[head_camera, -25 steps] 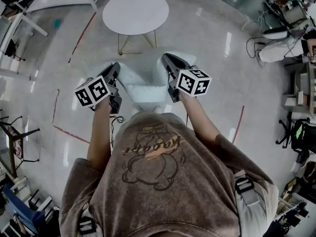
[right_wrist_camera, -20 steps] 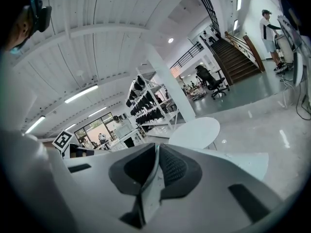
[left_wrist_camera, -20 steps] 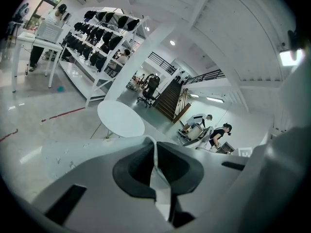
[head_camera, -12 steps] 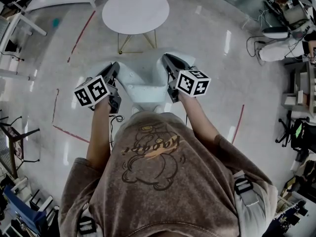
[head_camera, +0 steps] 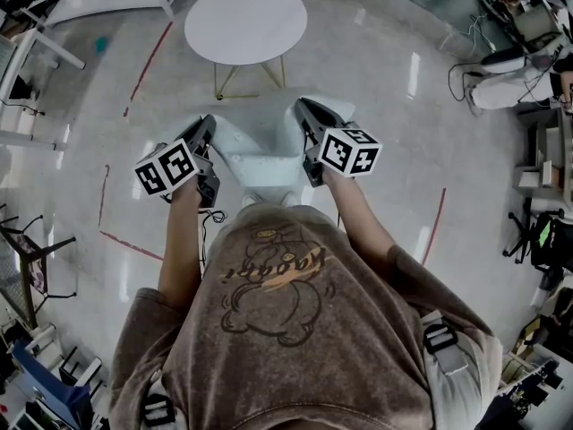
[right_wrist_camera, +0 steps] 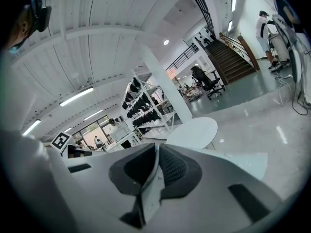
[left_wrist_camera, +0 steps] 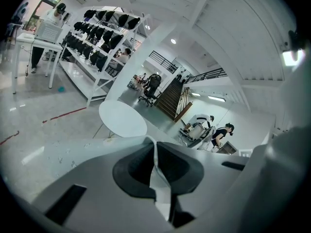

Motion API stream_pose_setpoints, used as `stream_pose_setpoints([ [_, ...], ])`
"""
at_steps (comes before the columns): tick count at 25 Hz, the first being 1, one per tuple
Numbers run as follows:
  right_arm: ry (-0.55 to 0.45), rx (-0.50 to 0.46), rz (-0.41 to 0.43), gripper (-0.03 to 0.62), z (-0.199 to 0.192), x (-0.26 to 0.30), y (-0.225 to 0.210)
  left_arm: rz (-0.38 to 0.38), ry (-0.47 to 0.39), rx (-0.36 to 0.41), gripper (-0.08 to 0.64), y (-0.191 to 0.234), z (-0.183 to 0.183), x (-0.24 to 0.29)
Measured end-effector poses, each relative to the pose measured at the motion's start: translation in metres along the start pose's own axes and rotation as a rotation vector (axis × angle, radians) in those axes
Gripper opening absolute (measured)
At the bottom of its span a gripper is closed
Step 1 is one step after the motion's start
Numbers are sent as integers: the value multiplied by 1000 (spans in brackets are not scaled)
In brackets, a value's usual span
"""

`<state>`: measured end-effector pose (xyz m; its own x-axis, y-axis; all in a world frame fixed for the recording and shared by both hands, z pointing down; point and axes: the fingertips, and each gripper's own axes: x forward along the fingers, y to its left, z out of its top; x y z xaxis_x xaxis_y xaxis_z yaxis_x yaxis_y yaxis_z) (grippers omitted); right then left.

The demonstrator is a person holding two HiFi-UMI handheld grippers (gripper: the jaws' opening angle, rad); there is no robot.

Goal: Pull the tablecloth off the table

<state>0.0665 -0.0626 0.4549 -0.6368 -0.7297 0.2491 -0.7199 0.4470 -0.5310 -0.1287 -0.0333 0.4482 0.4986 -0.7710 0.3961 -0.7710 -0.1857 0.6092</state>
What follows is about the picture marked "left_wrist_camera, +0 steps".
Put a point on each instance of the white tube light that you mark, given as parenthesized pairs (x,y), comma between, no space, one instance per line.
(195,94)
(216,98)

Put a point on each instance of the brown wooden staircase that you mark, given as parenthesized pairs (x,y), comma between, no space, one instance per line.
(170,98)

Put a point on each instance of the red floor tape line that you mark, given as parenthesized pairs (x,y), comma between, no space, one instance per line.
(64,115)
(9,137)

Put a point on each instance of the white metal shelving rack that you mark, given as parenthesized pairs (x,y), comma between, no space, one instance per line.
(82,74)

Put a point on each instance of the round ceiling light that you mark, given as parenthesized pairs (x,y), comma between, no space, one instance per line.
(173,41)

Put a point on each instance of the bright wall lamp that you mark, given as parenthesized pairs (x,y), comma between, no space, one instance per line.
(292,57)

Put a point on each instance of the group of black bags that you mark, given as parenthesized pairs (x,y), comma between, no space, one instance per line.
(102,36)

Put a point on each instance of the round white table gold legs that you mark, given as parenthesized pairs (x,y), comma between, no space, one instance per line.
(121,118)

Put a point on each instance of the white desk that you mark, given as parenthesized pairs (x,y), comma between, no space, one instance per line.
(36,42)

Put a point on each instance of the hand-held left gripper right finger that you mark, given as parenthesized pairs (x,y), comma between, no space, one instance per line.
(209,171)

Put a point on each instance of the black metal railing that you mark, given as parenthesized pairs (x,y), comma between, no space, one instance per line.
(161,60)
(206,74)

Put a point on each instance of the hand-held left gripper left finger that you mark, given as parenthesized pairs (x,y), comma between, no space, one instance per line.
(97,186)

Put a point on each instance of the black office chair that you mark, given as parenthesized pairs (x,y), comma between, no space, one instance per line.
(151,87)

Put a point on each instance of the pale floral fabric sheet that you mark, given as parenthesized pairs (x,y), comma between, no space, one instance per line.
(77,152)

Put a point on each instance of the white perforated crate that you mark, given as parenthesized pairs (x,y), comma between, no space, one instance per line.
(48,31)

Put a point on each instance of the teal object on floor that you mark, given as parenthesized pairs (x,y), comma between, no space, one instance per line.
(61,89)

